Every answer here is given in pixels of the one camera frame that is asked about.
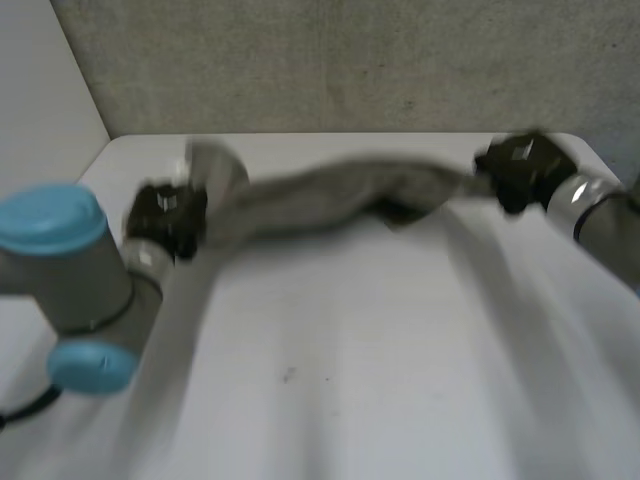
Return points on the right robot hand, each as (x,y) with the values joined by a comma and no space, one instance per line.
(525,167)

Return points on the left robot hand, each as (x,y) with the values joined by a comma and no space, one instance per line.
(161,212)

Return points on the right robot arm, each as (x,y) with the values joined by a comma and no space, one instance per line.
(600,220)

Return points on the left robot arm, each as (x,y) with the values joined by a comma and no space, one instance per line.
(65,280)

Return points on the grey towel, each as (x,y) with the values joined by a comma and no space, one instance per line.
(330,197)

